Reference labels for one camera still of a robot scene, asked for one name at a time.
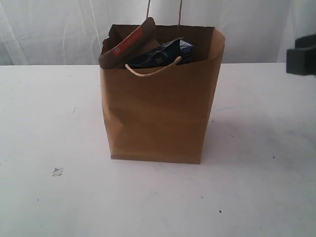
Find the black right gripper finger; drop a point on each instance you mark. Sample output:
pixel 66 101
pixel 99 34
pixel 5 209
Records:
pixel 301 61
pixel 306 41

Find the blue white milk carton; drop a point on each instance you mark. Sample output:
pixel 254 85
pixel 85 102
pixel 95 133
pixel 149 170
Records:
pixel 186 52

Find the spaghetti package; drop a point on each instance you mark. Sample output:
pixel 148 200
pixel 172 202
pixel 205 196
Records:
pixel 160 56

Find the brown paper shopping bag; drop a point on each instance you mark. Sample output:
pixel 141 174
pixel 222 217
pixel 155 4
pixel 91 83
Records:
pixel 161 114

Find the brown coffee pouch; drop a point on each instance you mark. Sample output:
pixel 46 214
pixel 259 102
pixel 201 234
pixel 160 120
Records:
pixel 126 42

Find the small torn plastic scrap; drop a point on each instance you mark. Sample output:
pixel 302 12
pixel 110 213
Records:
pixel 57 172

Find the white backdrop curtain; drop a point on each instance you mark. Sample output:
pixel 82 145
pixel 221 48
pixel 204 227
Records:
pixel 71 32

